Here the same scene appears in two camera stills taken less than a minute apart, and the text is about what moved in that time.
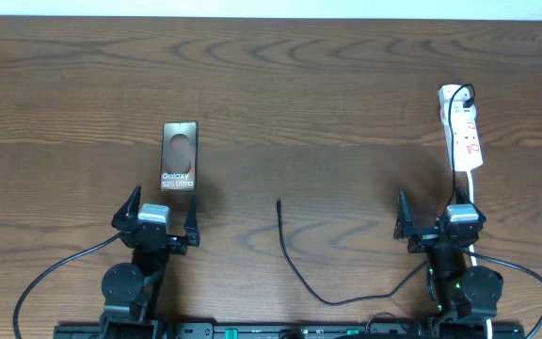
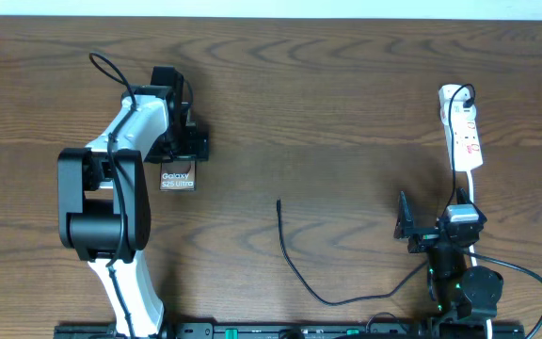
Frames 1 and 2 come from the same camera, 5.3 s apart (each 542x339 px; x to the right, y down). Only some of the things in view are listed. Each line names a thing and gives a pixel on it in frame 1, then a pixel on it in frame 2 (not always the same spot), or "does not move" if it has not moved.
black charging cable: (468, 103) does not move
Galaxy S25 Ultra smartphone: (179, 156) does not move
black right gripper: (423, 237) does not move
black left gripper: (193, 237) to (193, 147)
